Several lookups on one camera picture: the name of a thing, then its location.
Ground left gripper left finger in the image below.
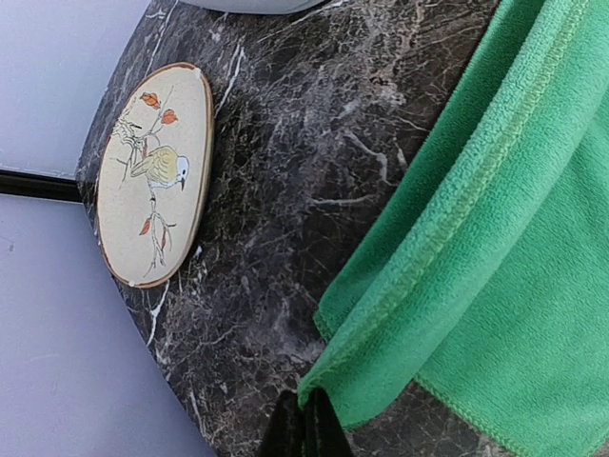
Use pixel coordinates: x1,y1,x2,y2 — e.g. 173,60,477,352
258,390,305,457

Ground white plastic basin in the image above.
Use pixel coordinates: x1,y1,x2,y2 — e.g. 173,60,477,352
182,0,324,15

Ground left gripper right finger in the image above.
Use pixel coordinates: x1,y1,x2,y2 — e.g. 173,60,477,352
306,387,354,457

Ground green microfiber towel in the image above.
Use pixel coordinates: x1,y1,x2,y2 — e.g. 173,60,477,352
298,1,608,456

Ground left black frame post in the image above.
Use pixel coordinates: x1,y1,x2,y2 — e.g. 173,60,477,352
0,169,82,203

